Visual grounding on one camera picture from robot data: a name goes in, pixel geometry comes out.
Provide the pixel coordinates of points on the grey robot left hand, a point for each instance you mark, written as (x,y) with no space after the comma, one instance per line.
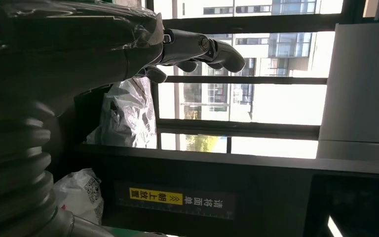
(62,49)

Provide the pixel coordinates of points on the white parcel red print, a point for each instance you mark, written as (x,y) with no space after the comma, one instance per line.
(78,193)

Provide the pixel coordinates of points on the white parcel bag black stripes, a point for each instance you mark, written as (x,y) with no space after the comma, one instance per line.
(124,117)

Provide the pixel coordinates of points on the green conveyor belt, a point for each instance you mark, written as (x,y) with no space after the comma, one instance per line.
(127,233)

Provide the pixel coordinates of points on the black inbound scanner machine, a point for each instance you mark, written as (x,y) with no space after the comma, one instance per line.
(274,183)

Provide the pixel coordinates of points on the yellow black instruction label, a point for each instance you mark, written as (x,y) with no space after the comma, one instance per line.
(156,196)

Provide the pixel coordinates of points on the building outside window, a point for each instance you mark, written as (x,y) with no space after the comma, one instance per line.
(287,49)

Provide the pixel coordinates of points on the dark window frame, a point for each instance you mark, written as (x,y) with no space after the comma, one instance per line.
(241,80)

